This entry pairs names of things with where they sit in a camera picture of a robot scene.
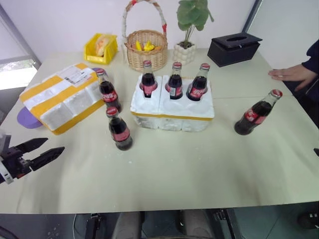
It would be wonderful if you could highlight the bread bun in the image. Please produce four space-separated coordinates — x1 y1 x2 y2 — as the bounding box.
95 34 110 57

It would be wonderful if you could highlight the person's dark sleeve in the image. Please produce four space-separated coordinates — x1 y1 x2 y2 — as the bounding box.
281 37 319 130

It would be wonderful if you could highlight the person's bare hand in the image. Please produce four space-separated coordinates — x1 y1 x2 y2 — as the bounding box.
268 64 317 92

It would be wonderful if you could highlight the yellow toy fruit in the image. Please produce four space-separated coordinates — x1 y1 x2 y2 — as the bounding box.
134 39 162 52

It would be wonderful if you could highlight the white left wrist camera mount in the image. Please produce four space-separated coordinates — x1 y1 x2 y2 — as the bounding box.
0 129 14 185

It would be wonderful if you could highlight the grey robot right leg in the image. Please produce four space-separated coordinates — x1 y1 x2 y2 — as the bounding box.
179 210 215 239

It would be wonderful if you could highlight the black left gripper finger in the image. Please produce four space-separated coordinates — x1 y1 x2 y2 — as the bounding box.
16 137 49 155
29 146 65 171

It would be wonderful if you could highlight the black shoe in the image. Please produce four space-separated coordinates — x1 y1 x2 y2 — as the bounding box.
297 211 319 230

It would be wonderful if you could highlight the green potted plant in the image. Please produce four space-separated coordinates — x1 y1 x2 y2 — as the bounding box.
176 0 214 49

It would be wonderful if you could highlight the glass cola bottle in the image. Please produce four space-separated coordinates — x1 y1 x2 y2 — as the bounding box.
166 61 184 100
140 60 158 98
185 63 211 102
96 70 123 113
106 106 134 151
234 89 284 136

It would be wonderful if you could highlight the white bubble plant pot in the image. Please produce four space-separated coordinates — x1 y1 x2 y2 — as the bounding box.
172 41 197 67

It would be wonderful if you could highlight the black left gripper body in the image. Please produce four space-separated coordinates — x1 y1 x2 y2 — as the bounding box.
0 146 33 180

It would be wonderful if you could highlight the black tissue box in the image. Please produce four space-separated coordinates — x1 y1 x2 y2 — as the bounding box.
207 31 263 68

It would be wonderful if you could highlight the foam lid with yellow tape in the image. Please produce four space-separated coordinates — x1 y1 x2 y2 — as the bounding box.
19 62 108 136

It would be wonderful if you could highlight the wicker basket with handle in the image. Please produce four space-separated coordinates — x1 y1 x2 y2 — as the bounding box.
121 0 169 73

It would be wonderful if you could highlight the grey robot leg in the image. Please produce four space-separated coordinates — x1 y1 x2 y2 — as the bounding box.
179 210 215 239
111 211 143 239

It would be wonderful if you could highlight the white foam bottle tray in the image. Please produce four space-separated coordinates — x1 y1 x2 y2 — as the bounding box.
129 73 215 132

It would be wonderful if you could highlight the yellow plastic storage bin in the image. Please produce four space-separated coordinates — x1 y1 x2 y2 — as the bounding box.
83 33 118 65

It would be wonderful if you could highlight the grey robot left leg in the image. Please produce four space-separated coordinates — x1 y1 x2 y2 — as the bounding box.
111 211 143 239

